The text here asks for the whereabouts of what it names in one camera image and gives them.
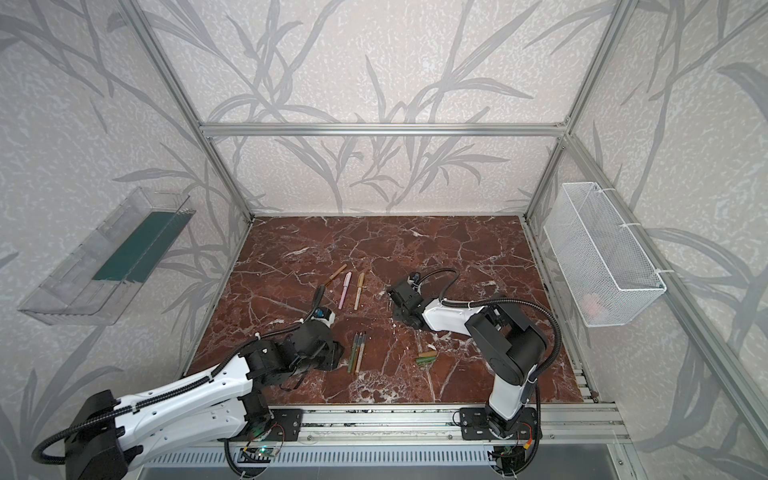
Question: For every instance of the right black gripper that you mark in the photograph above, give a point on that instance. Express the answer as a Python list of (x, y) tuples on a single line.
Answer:
[(399, 294)]

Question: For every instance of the tan pen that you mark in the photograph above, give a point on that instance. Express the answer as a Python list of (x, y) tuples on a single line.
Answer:
[(360, 285)]

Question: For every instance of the pink pen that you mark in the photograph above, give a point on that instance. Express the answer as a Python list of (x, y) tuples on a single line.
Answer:
[(345, 289)]

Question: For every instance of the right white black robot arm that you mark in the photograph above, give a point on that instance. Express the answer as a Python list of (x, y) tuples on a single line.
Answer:
[(518, 339)]

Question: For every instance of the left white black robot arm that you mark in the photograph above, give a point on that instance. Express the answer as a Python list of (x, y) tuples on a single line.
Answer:
[(111, 436)]

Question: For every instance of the dark green pen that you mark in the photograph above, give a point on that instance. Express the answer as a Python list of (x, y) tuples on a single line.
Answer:
[(357, 350)]

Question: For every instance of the orange brown pen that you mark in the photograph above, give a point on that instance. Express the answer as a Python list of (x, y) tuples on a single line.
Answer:
[(360, 352)]

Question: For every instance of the green pen cap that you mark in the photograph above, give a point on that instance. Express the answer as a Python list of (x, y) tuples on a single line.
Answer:
[(425, 361)]

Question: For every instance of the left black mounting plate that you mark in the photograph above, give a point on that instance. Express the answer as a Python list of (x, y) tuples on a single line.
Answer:
[(282, 424)]

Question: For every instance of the black mounting plate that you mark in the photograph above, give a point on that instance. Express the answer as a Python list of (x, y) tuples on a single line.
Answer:
[(282, 424), (479, 424)]

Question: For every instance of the green circuit board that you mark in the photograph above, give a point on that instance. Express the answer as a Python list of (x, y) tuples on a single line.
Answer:
[(258, 454)]

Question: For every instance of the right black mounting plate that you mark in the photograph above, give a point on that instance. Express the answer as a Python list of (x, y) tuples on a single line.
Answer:
[(479, 424)]

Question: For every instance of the pink item in basket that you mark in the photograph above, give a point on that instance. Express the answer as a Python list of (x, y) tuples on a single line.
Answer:
[(594, 310)]

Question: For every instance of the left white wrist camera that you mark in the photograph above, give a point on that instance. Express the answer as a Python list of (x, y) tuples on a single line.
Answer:
[(324, 315)]

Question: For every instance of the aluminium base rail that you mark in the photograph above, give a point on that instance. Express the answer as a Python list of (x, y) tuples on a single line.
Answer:
[(378, 423)]

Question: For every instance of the white wire mesh basket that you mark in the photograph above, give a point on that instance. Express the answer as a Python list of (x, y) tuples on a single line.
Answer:
[(598, 253)]

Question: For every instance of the clear plastic wall tray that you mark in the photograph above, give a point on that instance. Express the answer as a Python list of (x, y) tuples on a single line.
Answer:
[(97, 281)]

